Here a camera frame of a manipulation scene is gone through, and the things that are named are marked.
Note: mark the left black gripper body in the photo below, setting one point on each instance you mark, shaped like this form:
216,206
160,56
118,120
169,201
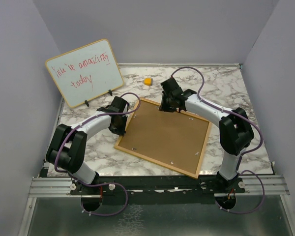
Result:
120,128

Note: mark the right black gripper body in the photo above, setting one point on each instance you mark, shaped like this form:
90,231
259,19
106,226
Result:
166,105

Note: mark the yellow picture frame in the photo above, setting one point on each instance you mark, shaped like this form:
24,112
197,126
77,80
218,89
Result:
176,141

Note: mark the small whiteboard yellow rim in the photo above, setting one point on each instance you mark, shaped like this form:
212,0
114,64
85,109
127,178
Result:
85,73

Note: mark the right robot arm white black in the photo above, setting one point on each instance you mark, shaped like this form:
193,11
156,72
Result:
235,131

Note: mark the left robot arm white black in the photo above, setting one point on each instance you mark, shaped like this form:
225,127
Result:
68,144

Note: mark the yellow grey eraser block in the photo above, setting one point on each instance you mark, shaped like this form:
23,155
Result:
148,81

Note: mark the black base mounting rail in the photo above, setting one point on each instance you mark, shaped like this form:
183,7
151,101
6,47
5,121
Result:
159,190

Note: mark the aluminium extrusion rail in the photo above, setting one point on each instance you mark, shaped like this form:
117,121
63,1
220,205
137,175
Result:
50,187

